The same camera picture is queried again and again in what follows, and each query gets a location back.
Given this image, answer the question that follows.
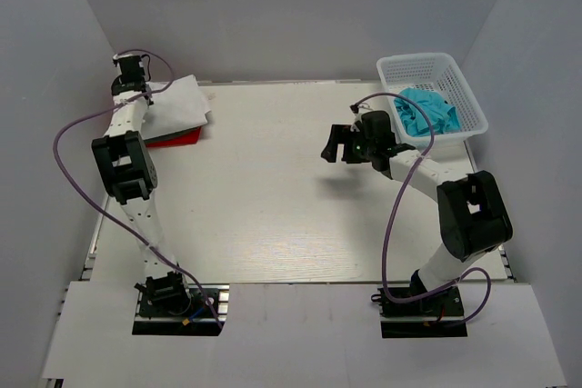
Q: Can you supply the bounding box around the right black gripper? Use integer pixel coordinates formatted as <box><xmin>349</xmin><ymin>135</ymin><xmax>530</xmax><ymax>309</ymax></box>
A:
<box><xmin>323</xmin><ymin>124</ymin><xmax>376</xmax><ymax>164</ymax></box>

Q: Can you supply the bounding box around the white t shirt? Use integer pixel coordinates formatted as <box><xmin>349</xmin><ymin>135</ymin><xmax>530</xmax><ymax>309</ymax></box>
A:
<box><xmin>141</xmin><ymin>75</ymin><xmax>211</xmax><ymax>140</ymax></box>

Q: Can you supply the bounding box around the blue t shirt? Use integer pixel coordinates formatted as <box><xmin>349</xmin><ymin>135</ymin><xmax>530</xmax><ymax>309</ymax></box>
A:
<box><xmin>394</xmin><ymin>88</ymin><xmax>461</xmax><ymax>137</ymax></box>

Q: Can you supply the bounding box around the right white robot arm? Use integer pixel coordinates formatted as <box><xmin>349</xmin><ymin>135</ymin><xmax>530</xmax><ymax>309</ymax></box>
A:
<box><xmin>321</xmin><ymin>111</ymin><xmax>513</xmax><ymax>314</ymax></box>

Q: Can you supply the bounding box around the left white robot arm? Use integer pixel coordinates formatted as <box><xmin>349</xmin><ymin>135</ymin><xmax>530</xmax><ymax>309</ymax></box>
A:
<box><xmin>91</xmin><ymin>52</ymin><xmax>192</xmax><ymax>314</ymax></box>

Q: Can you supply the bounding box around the folded grey t shirt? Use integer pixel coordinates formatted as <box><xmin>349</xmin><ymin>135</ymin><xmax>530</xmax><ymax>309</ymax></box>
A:
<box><xmin>145</xmin><ymin>127</ymin><xmax>201</xmax><ymax>145</ymax></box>

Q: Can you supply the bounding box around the folded red t shirt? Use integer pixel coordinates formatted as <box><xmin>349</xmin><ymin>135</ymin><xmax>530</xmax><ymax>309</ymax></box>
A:
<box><xmin>145</xmin><ymin>126</ymin><xmax>202</xmax><ymax>148</ymax></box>

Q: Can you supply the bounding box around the white plastic basket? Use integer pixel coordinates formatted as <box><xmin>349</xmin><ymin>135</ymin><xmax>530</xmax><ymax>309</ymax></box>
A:
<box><xmin>376</xmin><ymin>53</ymin><xmax>488</xmax><ymax>147</ymax></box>

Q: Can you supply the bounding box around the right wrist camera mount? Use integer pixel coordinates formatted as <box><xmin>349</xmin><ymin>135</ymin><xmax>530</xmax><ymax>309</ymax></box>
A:
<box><xmin>350</xmin><ymin>103</ymin><xmax>372</xmax><ymax>123</ymax></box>

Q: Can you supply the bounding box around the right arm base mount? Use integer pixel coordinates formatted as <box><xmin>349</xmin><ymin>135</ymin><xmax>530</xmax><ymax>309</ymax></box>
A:
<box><xmin>370</xmin><ymin>287</ymin><xmax>467</xmax><ymax>339</ymax></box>

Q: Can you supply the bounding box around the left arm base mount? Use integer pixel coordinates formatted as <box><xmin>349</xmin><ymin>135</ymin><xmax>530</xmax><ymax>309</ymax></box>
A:
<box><xmin>132</xmin><ymin>272</ymin><xmax>229</xmax><ymax>337</ymax></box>

